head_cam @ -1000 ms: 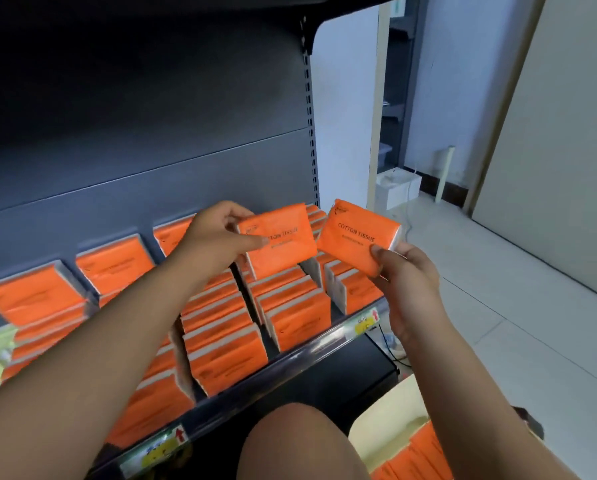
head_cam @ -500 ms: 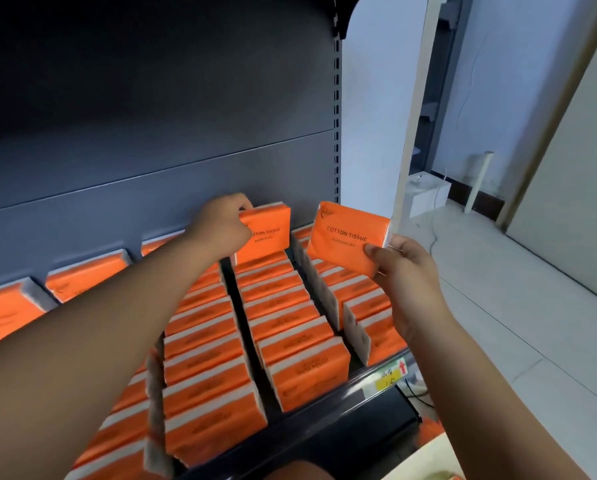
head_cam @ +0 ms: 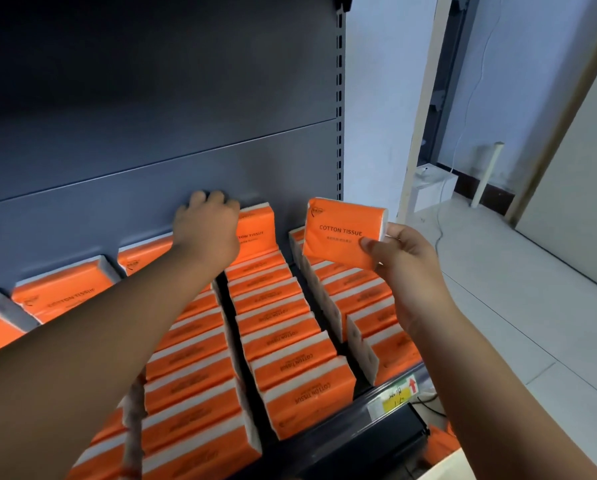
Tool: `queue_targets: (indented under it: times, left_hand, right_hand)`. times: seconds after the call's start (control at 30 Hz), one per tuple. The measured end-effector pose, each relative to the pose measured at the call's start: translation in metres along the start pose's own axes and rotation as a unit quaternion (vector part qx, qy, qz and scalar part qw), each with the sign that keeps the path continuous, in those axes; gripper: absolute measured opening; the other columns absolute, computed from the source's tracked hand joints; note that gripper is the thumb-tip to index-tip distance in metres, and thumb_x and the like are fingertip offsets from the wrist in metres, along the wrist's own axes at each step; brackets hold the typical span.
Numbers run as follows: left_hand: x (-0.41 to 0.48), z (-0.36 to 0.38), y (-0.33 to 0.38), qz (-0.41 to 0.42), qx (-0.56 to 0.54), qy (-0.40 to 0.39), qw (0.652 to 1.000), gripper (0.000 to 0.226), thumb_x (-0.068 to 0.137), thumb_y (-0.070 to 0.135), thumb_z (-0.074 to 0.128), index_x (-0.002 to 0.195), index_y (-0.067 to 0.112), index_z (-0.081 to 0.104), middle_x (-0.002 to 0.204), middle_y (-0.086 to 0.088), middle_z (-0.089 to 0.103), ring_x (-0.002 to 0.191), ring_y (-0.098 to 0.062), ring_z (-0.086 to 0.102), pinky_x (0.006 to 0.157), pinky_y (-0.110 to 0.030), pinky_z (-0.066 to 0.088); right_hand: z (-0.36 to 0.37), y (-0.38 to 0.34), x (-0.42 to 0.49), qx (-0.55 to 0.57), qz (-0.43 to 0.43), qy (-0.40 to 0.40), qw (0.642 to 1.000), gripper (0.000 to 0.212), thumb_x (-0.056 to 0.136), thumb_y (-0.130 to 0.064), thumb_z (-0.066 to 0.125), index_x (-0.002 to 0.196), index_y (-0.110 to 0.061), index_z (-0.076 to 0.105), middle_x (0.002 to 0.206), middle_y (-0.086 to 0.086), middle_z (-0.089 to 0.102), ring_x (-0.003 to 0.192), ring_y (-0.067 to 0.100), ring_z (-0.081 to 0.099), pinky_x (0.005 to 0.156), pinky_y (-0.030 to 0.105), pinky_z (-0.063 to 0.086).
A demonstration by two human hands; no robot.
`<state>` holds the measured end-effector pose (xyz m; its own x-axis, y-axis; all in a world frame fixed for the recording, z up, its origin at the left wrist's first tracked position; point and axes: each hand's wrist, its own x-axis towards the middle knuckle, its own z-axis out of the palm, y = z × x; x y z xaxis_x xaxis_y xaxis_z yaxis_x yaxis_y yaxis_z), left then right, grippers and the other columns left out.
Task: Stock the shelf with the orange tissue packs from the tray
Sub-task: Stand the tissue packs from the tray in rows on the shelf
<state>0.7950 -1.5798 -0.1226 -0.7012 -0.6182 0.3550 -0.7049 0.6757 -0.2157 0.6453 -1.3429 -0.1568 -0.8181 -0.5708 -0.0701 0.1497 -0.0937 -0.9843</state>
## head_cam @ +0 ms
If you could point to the person's left hand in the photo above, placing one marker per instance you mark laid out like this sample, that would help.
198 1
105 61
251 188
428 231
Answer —
206 232

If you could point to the person's right hand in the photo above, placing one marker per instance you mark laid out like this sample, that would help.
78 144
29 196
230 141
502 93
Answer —
411 274

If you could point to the person's left fingers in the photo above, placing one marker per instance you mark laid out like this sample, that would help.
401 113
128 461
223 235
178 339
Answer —
214 198

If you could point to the person's right thumb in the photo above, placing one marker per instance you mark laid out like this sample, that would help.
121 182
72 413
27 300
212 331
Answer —
377 247

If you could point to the orange soft tissue pack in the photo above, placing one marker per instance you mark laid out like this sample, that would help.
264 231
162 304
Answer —
341 234

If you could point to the person's left forearm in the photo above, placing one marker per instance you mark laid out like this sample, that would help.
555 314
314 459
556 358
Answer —
73 354

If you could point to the person's right forearm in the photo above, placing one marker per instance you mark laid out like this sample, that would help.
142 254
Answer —
478 394

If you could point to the white box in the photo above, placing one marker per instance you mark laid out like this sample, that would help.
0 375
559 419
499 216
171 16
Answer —
431 187

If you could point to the white pipe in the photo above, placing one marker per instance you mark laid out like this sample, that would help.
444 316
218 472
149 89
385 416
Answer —
486 174

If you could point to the rows of orange tissue packets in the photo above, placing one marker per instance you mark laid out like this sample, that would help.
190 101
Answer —
288 344

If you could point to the dark grey metal shelving unit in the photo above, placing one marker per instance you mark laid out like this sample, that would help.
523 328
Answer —
128 94

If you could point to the yellow white shelf price label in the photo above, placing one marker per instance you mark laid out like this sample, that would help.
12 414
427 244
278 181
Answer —
396 393

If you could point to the orange tissue packet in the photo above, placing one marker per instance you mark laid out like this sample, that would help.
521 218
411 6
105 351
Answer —
439 444

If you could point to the white door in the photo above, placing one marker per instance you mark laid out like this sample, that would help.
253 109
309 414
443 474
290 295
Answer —
578 194

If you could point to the white door post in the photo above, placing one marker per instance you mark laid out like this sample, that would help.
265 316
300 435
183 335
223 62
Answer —
423 109

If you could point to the beige wooden door frame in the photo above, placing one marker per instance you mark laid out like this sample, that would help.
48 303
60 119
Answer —
553 129

